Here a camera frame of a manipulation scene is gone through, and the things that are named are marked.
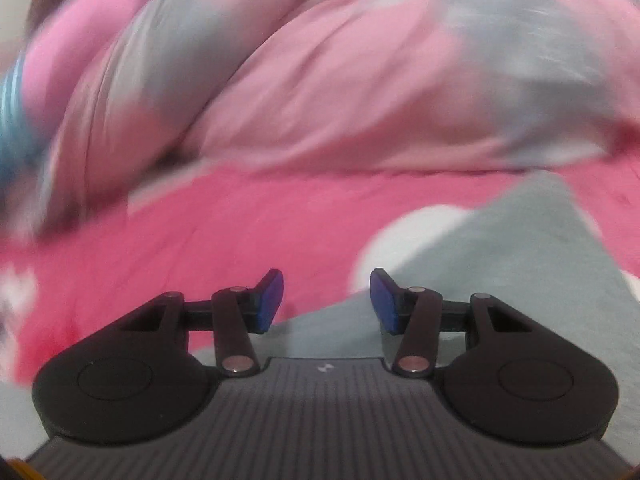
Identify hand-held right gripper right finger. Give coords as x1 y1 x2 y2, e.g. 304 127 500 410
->
369 268 533 378

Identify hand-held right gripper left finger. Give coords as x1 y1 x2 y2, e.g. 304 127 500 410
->
120 268 286 378

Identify grey pants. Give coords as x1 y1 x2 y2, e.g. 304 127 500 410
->
280 172 640 461

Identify pink floral bed blanket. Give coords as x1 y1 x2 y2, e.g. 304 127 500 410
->
0 140 640 391

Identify pink grey floral duvet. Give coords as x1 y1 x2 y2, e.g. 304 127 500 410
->
20 0 640 241

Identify blue pink striped quilt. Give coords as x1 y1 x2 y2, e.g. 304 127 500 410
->
0 55 46 191

